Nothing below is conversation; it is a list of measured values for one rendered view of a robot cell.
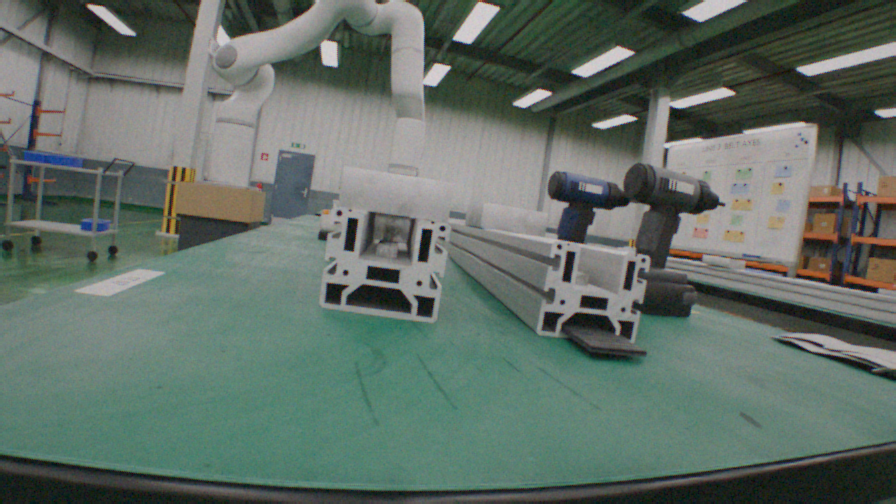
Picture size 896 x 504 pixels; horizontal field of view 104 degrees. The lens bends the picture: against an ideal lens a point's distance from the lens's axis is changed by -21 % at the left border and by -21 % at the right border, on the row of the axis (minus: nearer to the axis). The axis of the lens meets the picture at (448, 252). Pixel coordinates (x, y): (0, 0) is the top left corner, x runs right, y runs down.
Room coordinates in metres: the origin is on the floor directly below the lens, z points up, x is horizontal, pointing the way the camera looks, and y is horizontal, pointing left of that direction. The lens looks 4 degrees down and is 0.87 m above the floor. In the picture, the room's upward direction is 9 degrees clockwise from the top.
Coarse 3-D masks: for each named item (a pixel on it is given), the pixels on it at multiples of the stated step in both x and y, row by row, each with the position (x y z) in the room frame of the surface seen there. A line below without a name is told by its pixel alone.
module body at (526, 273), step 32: (448, 256) 1.08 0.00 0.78; (480, 256) 0.68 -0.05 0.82; (512, 256) 0.50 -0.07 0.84; (544, 256) 0.42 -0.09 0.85; (576, 256) 0.38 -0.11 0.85; (608, 256) 0.42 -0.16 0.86; (640, 256) 0.39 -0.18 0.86; (512, 288) 0.48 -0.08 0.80; (544, 288) 0.38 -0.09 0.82; (576, 288) 0.39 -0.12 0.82; (608, 288) 0.41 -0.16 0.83; (640, 288) 0.39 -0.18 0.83; (544, 320) 0.41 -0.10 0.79; (608, 320) 0.39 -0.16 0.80
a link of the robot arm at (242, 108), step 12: (264, 72) 1.25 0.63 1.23; (252, 84) 1.24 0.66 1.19; (264, 84) 1.28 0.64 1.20; (240, 96) 1.25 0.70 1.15; (252, 96) 1.26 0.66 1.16; (264, 96) 1.28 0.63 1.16; (228, 108) 1.18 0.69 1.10; (240, 108) 1.19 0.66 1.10; (252, 108) 1.22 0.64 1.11; (216, 120) 1.19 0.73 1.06; (228, 120) 1.18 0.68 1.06; (240, 120) 1.19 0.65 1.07; (252, 120) 1.23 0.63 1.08
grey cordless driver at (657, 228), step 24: (648, 168) 0.60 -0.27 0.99; (624, 192) 0.65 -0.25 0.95; (648, 192) 0.61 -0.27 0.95; (672, 192) 0.61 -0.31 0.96; (696, 192) 0.62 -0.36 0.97; (648, 216) 0.62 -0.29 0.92; (672, 216) 0.62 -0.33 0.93; (648, 240) 0.62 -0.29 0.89; (648, 288) 0.59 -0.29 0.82; (672, 288) 0.61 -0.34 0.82; (648, 312) 0.60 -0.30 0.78; (672, 312) 0.61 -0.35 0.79
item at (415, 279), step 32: (352, 224) 0.40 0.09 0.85; (416, 224) 0.39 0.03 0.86; (448, 224) 0.36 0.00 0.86; (352, 256) 0.36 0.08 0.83; (384, 256) 0.40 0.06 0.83; (416, 256) 0.36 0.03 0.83; (352, 288) 0.36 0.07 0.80; (384, 288) 0.46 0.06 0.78; (416, 288) 0.36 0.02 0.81; (416, 320) 0.36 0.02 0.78
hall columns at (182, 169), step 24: (216, 0) 6.22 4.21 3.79; (216, 24) 6.47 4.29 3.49; (192, 48) 6.17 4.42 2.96; (192, 72) 6.18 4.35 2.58; (192, 96) 6.20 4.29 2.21; (192, 120) 6.22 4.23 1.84; (648, 120) 8.53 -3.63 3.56; (192, 144) 6.23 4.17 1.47; (648, 144) 8.55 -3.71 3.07; (192, 168) 6.48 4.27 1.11; (168, 192) 6.14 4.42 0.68; (168, 216) 6.15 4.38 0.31
